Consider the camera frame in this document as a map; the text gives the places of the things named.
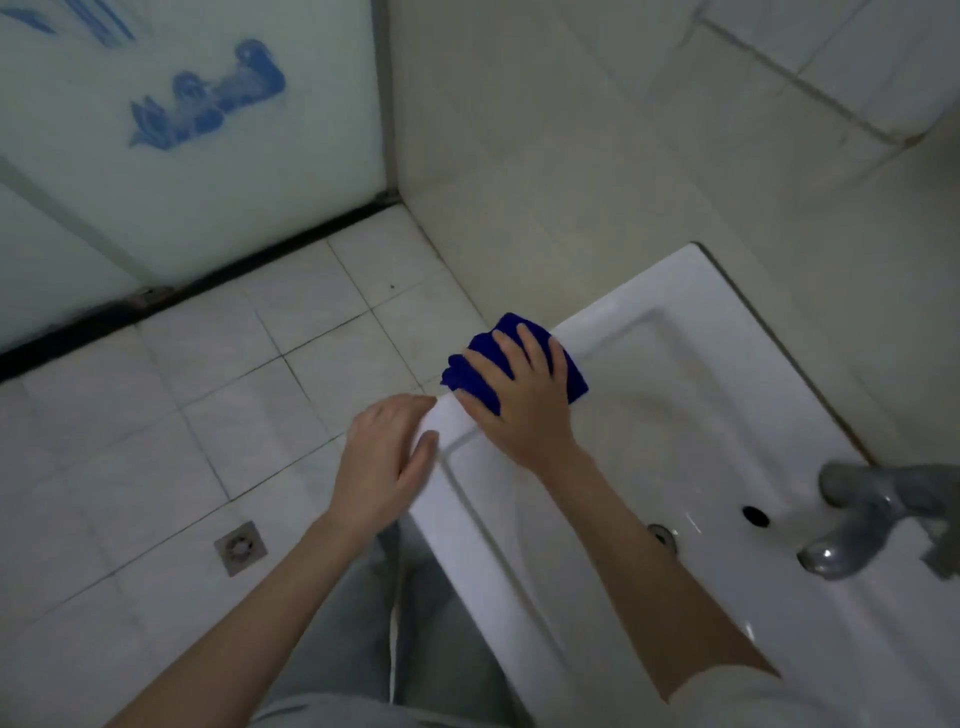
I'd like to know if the metal floor drain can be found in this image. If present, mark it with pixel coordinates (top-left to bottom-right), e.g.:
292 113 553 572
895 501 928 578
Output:
213 521 269 577

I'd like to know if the person's right hand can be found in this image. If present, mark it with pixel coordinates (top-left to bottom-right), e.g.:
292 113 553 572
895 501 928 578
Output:
449 323 583 474

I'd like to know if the small blue cleaning cloth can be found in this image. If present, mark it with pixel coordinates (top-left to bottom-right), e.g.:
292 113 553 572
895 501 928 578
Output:
440 312 590 416

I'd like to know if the chrome faucet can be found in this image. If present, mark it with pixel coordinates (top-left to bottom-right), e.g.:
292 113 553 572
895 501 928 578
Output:
796 461 960 583

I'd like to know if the frosted glass partition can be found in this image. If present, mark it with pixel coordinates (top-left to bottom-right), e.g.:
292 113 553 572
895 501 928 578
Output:
0 0 400 380

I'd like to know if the person's left hand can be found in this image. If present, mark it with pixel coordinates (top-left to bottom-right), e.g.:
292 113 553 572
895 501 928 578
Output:
326 395 441 538

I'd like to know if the person's right forearm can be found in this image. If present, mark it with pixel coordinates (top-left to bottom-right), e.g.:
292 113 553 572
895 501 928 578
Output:
536 446 781 703

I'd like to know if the white ceramic sink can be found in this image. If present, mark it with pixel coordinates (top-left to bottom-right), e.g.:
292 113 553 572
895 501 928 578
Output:
408 241 960 728

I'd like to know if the person's left forearm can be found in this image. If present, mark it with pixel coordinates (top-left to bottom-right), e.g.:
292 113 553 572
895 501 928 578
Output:
104 513 391 728

